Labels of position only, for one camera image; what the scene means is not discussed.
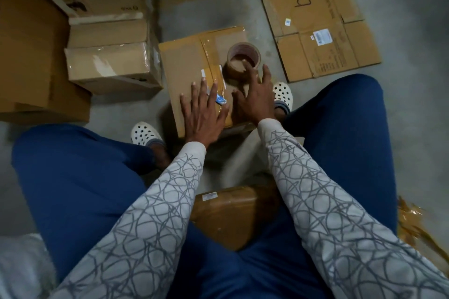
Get brown cardboard sheet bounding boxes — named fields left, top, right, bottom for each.
left=248, top=0, right=383, bottom=84

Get person's right hand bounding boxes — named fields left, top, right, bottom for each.
left=232, top=63, right=276, bottom=127

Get brown packing tape roll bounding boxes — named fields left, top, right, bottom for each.
left=222, top=41, right=263, bottom=83

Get person's white clog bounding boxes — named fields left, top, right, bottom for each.
left=130, top=121, right=171, bottom=169
left=271, top=81, right=295, bottom=115

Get large black-label cardboard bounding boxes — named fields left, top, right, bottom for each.
left=0, top=0, right=93, bottom=126

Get small cardboard box being taped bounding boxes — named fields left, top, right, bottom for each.
left=157, top=25, right=265, bottom=139
left=64, top=14, right=164, bottom=95

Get person's left forearm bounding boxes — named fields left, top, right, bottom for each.
left=49, top=141, right=209, bottom=299

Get white woven sack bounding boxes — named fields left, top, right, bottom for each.
left=0, top=231, right=58, bottom=299

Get person's right white clog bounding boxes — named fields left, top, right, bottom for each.
left=271, top=81, right=295, bottom=115

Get person's blue trousers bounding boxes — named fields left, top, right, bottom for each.
left=10, top=73, right=400, bottom=299

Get person's left hand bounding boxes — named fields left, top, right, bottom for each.
left=179, top=76, right=232, bottom=149

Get person's right forearm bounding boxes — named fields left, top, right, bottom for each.
left=257, top=118, right=449, bottom=299

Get brown plastic-wrapped stool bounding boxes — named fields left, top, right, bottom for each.
left=189, top=184, right=282, bottom=252

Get person's left white clog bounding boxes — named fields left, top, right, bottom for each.
left=130, top=121, right=171, bottom=169

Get crumpled brown tape scraps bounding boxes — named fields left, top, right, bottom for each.
left=397, top=195, right=449, bottom=269

